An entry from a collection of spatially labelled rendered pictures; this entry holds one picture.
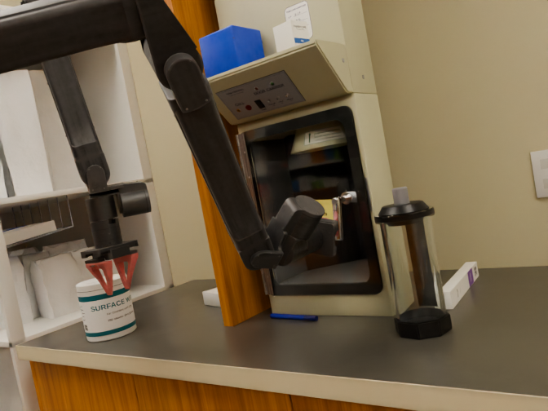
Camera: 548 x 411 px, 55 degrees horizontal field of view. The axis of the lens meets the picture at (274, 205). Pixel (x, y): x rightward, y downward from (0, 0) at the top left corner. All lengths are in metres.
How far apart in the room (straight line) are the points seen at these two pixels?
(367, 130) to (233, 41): 0.34
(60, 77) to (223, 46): 0.33
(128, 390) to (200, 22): 0.89
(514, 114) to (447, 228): 0.34
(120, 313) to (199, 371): 0.41
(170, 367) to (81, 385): 0.41
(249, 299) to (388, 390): 0.57
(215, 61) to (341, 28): 0.28
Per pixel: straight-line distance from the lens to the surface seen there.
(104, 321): 1.43
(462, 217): 1.50
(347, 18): 1.17
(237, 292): 1.29
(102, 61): 2.37
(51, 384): 1.64
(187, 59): 0.63
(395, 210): 0.96
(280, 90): 1.13
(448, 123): 1.49
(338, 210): 1.07
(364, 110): 1.13
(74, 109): 1.13
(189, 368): 1.11
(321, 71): 1.06
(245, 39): 1.18
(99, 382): 1.44
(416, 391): 0.83
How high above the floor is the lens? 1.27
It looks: 3 degrees down
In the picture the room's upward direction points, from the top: 10 degrees counter-clockwise
